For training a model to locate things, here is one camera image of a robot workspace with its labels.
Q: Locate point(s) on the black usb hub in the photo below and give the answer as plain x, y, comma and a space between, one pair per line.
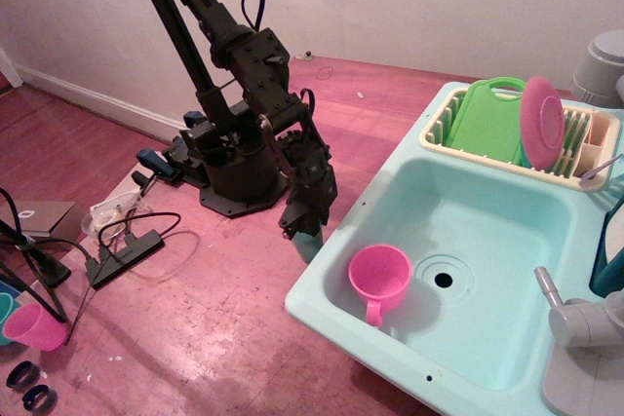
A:
111, 265

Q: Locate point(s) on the pink plastic cup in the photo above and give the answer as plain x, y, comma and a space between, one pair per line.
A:
33, 326

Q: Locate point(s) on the pink plastic mug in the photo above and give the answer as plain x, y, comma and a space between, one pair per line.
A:
380, 274

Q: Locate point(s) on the light teal toy sink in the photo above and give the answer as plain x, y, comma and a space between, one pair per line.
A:
472, 335

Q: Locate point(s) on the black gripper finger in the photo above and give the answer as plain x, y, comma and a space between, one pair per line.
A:
289, 228
311, 225

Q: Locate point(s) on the blue black clamp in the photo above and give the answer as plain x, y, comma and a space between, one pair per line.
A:
161, 169

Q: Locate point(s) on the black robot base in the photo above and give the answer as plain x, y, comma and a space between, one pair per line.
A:
236, 174

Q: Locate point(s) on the teal plastic cup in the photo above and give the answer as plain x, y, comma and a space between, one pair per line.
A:
307, 245

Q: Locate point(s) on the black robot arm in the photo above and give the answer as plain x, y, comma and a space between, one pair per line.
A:
258, 63

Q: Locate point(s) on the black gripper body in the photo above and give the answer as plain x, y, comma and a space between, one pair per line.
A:
313, 186

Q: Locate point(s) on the cream dish rack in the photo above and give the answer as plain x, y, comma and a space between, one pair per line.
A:
590, 137

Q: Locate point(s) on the clear plastic bag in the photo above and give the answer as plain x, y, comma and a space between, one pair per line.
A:
105, 219

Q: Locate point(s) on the black tripod legs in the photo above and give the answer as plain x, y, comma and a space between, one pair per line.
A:
33, 257

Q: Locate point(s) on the grey toy faucet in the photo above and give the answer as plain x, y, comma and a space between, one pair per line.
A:
583, 324

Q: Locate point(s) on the pink plastic plate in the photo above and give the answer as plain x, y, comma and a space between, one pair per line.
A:
542, 123

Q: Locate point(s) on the grey cylindrical container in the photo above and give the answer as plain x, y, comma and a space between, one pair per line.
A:
598, 78

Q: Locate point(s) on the teal cup at edge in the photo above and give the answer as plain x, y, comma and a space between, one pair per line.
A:
8, 305

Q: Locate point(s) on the green cutting board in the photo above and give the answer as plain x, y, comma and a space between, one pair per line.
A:
488, 120

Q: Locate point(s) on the brown cardboard box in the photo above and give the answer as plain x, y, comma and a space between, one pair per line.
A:
42, 220

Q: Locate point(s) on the lilac utensil in rack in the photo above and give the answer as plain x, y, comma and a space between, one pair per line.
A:
590, 174

